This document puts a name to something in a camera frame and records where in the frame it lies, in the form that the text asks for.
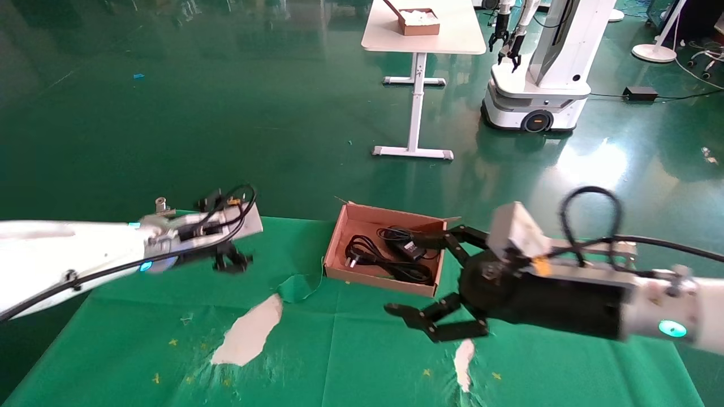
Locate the small white round base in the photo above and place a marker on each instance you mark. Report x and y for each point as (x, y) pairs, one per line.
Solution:
(615, 16)

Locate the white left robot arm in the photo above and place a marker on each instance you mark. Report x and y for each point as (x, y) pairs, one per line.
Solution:
(56, 254)

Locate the grey right camera mount plate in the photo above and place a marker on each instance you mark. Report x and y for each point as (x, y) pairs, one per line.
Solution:
(594, 263)

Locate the black power adapter brick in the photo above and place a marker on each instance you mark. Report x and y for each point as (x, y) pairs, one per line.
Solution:
(640, 93)

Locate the black background robot gripper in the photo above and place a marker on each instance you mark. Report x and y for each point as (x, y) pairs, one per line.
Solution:
(499, 38)
(512, 52)

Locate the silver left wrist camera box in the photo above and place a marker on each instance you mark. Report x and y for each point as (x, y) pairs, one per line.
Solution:
(246, 220)

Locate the white crumpled paper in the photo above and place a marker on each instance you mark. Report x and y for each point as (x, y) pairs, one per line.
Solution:
(421, 17)

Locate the dark cabinet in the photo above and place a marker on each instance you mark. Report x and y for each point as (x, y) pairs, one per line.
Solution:
(701, 17)

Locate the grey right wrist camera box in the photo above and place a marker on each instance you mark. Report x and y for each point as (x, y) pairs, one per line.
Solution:
(517, 232)

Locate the open brown cardboard box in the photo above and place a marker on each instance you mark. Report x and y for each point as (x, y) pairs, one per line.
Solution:
(339, 249)

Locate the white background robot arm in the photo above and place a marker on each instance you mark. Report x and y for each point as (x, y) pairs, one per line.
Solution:
(527, 14)
(503, 11)

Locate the small cardboard box with flap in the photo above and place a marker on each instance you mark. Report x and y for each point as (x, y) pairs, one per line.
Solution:
(418, 28)

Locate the office chair wheel base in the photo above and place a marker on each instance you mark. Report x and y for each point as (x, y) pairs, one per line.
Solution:
(706, 74)

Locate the white pedestal table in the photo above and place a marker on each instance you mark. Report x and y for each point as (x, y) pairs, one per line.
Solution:
(424, 39)

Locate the white floor scrap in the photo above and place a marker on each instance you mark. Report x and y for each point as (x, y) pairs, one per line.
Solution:
(708, 155)

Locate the white wheeled robot body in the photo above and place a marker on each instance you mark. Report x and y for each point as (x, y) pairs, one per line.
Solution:
(537, 96)

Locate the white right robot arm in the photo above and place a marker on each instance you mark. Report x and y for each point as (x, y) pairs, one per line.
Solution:
(684, 311)

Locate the green table cloth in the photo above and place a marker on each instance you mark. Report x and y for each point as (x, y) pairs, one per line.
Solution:
(339, 362)

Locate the metal table clip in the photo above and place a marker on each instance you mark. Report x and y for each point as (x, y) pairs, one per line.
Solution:
(162, 203)

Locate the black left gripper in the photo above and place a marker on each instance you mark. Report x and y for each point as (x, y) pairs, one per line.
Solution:
(192, 255)

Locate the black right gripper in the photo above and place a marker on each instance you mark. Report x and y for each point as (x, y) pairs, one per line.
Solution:
(554, 305)

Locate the white floor stand round base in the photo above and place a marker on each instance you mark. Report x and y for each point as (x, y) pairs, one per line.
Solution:
(654, 53)

